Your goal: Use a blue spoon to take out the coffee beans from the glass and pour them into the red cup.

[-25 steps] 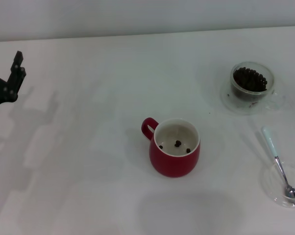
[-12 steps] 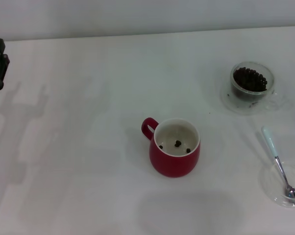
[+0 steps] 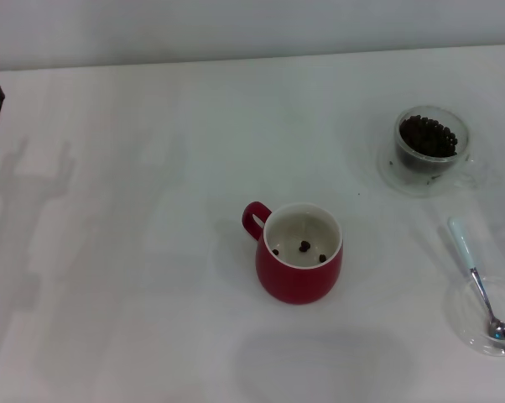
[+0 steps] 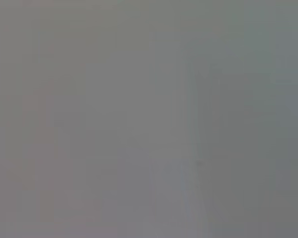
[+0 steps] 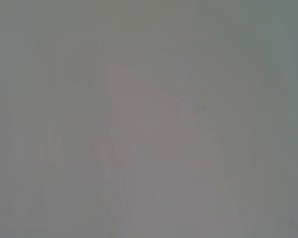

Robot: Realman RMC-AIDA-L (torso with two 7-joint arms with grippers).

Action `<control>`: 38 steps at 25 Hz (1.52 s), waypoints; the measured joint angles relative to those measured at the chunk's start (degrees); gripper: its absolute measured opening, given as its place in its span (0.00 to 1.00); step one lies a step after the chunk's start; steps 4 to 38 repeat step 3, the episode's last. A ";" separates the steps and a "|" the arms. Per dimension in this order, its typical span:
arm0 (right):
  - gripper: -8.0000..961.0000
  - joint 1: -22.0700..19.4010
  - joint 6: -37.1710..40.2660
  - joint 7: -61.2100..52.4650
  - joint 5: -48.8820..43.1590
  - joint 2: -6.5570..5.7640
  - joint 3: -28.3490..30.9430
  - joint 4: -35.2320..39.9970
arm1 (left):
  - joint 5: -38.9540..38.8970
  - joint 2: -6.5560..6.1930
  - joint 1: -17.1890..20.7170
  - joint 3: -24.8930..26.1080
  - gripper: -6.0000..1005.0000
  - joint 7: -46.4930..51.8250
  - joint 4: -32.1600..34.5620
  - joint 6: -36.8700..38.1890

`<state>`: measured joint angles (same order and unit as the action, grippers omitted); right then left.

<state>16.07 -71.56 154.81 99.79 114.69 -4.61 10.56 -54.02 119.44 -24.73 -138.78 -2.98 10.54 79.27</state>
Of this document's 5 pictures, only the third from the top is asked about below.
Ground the red ceramic mug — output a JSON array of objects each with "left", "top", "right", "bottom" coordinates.
[{"left": 241, "top": 201, "right": 344, "bottom": 306}]

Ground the spoon with light blue handle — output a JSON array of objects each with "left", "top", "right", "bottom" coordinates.
[{"left": 448, "top": 217, "right": 505, "bottom": 342}]

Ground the pile of coffee beans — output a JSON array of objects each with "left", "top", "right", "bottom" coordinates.
[{"left": 398, "top": 115, "right": 458, "bottom": 157}]

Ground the clear glass saucer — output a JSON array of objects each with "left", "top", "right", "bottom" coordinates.
[{"left": 377, "top": 140, "right": 475, "bottom": 199}]

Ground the small clear glass dish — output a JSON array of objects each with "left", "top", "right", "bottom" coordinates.
[{"left": 445, "top": 275, "right": 505, "bottom": 358}]

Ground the glass cup with handle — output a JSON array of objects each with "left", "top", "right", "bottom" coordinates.
[{"left": 393, "top": 104, "right": 487, "bottom": 190}]

